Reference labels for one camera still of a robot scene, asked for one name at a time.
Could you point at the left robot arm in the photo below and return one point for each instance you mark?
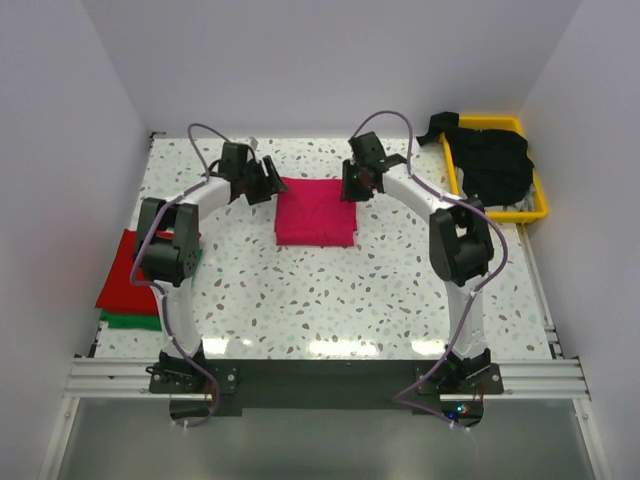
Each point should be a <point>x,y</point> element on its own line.
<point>167,246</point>

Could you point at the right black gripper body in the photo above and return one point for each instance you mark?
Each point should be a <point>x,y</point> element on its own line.
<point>355,187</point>

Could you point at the pink t shirt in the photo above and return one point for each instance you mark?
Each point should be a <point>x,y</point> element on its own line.
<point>312,213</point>

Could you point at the aluminium frame rail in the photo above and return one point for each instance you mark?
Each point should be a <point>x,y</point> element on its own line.
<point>555,379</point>

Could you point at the grey t shirt in bin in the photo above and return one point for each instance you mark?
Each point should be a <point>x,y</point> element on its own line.
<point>497,193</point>

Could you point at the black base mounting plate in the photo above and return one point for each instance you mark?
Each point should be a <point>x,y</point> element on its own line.
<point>212,401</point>

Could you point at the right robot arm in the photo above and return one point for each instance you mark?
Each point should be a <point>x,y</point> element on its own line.
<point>460,249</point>

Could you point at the red folded t shirt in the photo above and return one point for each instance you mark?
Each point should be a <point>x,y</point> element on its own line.
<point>118,294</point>

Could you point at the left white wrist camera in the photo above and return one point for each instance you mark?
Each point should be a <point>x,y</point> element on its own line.
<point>252,143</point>

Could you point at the black t shirt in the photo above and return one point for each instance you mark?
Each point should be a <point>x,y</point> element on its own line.
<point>494,163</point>

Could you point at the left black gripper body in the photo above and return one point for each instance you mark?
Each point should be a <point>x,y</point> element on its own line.
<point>258,186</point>

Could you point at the green folded t shirt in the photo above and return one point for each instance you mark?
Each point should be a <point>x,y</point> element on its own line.
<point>118,321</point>

